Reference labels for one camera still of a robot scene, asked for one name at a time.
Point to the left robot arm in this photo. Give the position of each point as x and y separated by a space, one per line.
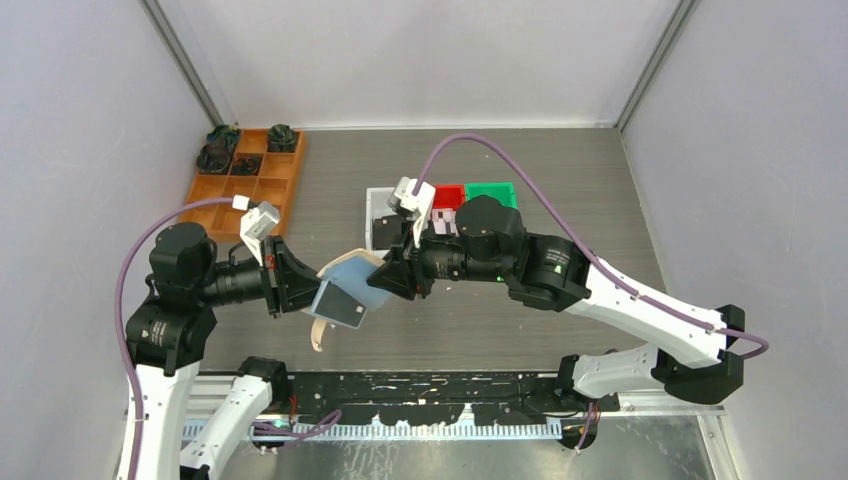
166 338

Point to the white plastic bin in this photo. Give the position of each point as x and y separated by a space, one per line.
376 206

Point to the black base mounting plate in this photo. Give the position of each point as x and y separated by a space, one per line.
429 398

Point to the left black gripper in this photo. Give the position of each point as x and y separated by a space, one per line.
287 276

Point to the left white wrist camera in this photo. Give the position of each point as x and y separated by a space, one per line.
256 224

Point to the dark bundle top right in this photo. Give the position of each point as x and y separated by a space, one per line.
281 138

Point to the dark bundle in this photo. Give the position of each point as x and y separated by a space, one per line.
281 138
246 165
213 159
226 135

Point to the black item in white bin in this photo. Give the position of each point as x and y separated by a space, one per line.
385 230

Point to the dark bundle top left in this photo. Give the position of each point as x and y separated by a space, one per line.
226 135

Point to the wooden compartment tray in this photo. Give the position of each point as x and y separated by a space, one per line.
276 183

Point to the dark bundle middle left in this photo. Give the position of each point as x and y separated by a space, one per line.
213 159

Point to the aluminium rail frame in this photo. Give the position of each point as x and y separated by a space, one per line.
211 388

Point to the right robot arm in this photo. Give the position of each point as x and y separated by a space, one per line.
685 351

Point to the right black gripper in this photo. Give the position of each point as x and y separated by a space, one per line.
404 272

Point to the red plastic bin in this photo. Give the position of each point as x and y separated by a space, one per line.
449 196

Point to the dark bundle middle centre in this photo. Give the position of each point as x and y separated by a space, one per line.
246 165

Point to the white cards in red bin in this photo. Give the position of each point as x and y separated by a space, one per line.
443 221

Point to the green plastic bin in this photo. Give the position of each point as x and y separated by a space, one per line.
503 192

